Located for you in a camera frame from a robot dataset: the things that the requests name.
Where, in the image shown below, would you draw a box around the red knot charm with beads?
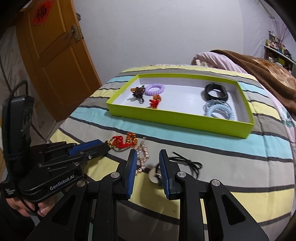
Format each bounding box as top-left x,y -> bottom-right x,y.
106,132 -> 138,151

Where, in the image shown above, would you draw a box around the door latch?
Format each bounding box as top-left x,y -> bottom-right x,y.
65,24 -> 83,42

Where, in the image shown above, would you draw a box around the cluttered desk shelf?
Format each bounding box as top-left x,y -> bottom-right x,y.
264,31 -> 295,73

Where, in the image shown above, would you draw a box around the lime green tray box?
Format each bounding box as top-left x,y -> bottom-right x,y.
107,73 -> 255,138

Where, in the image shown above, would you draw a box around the small red knot charm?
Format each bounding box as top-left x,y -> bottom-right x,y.
149,94 -> 162,109

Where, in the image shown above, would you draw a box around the black fitness band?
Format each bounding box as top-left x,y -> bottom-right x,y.
204,83 -> 228,102

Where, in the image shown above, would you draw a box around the brown fleece blanket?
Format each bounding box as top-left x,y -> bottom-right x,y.
213,50 -> 296,114

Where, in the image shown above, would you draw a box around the dried branch bouquet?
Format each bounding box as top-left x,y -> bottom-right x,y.
273,19 -> 289,43

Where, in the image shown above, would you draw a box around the pink beaded chain bracelet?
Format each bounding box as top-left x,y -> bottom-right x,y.
135,136 -> 150,175

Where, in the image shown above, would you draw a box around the black hair tie teal bead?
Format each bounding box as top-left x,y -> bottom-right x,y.
149,152 -> 203,187

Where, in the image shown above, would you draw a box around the dark beaded bracelet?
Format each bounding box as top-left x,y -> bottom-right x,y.
130,85 -> 147,104

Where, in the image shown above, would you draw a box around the person's left hand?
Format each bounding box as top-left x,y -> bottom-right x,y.
6,197 -> 56,217

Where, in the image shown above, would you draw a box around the grey elastic hair ties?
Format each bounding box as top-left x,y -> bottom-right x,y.
203,99 -> 236,121

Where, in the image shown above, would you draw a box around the wooden door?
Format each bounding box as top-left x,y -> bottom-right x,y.
16,1 -> 102,121

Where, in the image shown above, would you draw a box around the purple spiral hair tie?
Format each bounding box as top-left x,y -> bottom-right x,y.
144,83 -> 166,97

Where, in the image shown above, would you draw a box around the striped bed sheet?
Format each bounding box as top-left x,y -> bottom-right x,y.
50,65 -> 295,240

